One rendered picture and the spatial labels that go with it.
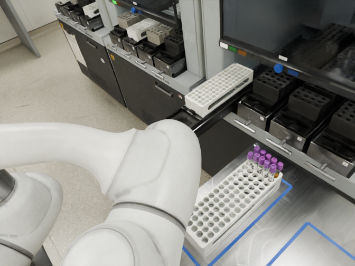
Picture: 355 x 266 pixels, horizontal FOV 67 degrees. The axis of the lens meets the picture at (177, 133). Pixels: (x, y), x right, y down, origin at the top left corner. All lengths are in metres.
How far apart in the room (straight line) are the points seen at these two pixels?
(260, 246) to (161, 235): 0.46
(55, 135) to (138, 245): 0.18
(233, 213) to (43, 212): 0.51
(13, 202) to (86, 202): 1.18
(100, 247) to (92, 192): 1.69
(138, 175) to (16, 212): 0.49
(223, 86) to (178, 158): 0.74
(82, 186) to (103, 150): 1.66
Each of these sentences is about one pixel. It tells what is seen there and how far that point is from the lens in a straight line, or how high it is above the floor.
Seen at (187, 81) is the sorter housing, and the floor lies 0.73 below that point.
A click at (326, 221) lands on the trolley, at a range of 0.81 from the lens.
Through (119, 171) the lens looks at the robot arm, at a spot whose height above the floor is 1.25.
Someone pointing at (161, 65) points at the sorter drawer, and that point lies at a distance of 1.40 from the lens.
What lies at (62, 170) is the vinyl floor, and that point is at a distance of 2.19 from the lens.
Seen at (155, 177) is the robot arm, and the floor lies 1.24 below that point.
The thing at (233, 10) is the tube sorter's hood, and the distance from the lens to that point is 1.02.
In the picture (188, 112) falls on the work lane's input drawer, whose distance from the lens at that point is 1.04.
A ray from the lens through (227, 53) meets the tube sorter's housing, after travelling 1.19.
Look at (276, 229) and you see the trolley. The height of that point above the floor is 0.82.
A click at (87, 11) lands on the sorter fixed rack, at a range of 2.06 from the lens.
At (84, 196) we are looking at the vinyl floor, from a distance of 1.96.
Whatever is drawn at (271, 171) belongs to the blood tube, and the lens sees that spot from 0.73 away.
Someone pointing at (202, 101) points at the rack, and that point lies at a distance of 1.01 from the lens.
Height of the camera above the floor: 1.51
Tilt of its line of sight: 46 degrees down
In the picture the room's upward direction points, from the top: 11 degrees counter-clockwise
